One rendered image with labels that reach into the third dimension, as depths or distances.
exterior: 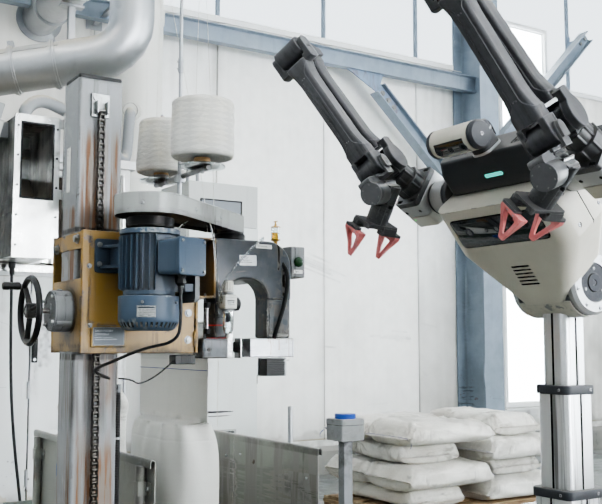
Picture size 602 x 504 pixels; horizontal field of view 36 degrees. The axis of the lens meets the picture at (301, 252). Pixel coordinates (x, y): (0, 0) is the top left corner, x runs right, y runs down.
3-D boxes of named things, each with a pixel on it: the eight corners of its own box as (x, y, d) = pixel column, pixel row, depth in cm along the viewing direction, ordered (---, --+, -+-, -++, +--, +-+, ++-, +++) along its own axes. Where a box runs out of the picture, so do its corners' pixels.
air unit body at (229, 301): (240, 338, 249) (240, 280, 251) (224, 338, 247) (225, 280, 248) (232, 338, 253) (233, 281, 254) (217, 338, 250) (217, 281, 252)
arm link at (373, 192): (384, 152, 237) (360, 173, 241) (364, 152, 227) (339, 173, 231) (410, 190, 234) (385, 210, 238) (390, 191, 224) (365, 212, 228)
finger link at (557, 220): (506, 229, 196) (528, 193, 192) (528, 229, 201) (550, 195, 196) (525, 249, 192) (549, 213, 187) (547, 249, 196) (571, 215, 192)
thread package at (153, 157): (195, 174, 260) (196, 115, 262) (147, 169, 252) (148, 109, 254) (173, 181, 273) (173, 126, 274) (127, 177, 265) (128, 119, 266)
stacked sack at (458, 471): (498, 485, 526) (498, 458, 527) (410, 496, 488) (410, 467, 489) (446, 476, 560) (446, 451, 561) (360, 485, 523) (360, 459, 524)
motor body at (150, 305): (190, 330, 225) (191, 229, 228) (131, 330, 217) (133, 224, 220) (164, 331, 238) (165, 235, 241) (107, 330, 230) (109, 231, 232)
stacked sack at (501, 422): (545, 435, 563) (544, 410, 565) (493, 439, 540) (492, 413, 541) (469, 426, 620) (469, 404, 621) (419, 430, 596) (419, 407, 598)
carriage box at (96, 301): (199, 352, 248) (200, 236, 251) (76, 353, 230) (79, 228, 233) (161, 352, 268) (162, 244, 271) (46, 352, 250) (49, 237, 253)
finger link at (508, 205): (483, 228, 192) (506, 192, 187) (506, 229, 196) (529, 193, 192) (502, 249, 188) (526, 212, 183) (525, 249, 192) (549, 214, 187)
